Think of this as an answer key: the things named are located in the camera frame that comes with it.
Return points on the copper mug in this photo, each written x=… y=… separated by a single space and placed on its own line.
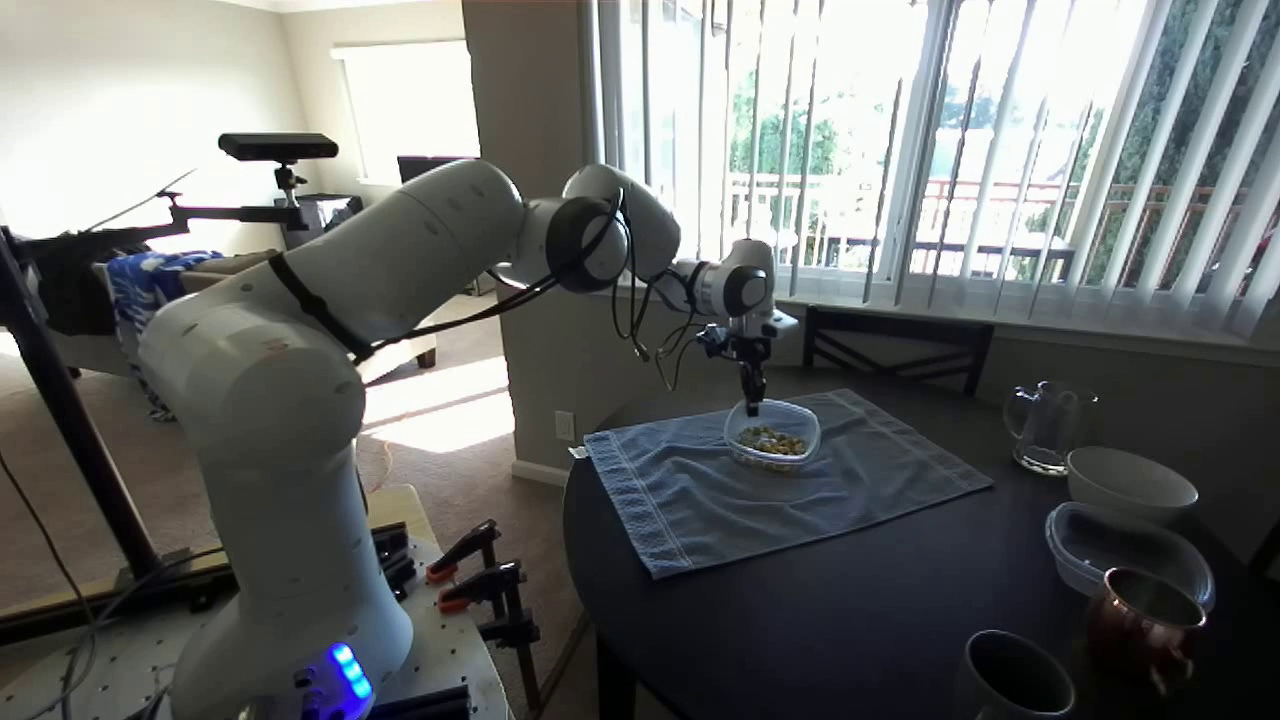
x=1145 y=626

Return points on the white perforated mounting table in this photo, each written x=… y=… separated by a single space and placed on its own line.
x=442 y=653

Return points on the black clamp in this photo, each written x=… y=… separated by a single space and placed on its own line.
x=394 y=557

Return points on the dark cup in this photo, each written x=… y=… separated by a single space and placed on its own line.
x=1010 y=676

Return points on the sweets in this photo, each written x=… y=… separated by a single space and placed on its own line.
x=773 y=436

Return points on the white wall outlet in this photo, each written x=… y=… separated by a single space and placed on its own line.
x=563 y=424

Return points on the blue cloth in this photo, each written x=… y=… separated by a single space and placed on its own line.
x=155 y=283

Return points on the black metal frame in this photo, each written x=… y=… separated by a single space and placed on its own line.
x=901 y=351

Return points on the blue towel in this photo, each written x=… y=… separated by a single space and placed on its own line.
x=693 y=495

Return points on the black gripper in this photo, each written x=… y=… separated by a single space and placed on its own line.
x=754 y=345

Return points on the small white bowl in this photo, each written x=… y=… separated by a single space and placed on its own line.
x=773 y=436

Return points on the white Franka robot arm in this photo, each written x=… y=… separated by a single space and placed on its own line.
x=292 y=403

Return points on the white ceramic bowl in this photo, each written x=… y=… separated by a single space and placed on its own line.
x=1131 y=486

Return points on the beige sofa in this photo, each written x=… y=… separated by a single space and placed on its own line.
x=401 y=358

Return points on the black stereo camera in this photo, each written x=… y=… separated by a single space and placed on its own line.
x=279 y=144

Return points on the black tripod stand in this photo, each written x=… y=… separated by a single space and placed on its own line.
x=81 y=440

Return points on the white vertical blinds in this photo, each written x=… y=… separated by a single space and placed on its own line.
x=935 y=144

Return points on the round dark table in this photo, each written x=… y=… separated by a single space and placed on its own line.
x=855 y=612

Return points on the glass pitcher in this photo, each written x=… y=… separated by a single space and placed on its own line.
x=1044 y=424

